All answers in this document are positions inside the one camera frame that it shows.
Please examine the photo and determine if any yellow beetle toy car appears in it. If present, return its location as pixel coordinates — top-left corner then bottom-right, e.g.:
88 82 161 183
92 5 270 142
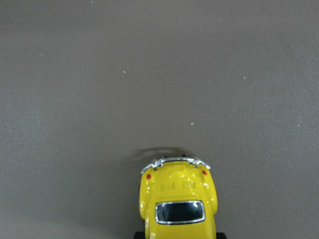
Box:
139 156 218 239

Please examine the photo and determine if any brown table mat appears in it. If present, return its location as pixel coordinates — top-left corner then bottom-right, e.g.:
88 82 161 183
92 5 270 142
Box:
0 0 319 239

